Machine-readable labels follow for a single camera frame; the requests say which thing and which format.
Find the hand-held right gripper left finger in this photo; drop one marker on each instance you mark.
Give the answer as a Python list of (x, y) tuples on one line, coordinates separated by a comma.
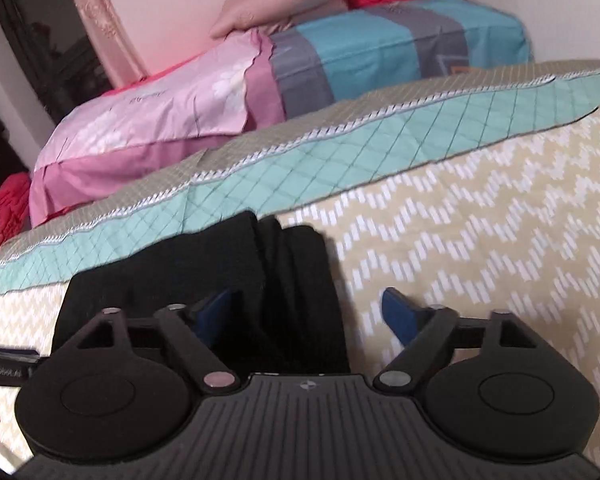
[(215, 315)]

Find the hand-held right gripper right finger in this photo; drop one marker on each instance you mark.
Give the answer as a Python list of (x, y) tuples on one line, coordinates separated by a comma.
[(400, 315)]

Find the black pants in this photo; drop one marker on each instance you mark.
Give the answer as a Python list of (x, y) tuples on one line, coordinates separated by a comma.
[(280, 270)]

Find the beige zigzag bed sheet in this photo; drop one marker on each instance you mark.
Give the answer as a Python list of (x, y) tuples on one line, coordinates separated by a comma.
[(480, 210)]

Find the red cloth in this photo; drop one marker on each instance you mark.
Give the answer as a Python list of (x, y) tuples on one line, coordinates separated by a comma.
[(10, 205)]

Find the teal quilted blanket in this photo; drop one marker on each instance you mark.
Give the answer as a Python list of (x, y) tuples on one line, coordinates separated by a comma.
[(380, 140)]

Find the pink pillow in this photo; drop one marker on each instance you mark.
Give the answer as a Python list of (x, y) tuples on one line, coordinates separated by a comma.
[(155, 105), (280, 5)]

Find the blue grey striped pillow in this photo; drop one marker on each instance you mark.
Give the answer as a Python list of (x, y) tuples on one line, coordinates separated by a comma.
[(360, 50)]

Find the pink patterned curtain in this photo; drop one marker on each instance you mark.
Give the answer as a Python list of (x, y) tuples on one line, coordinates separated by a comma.
[(105, 20)]

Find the dark window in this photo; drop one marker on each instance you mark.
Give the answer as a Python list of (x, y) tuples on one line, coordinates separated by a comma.
[(45, 25)]

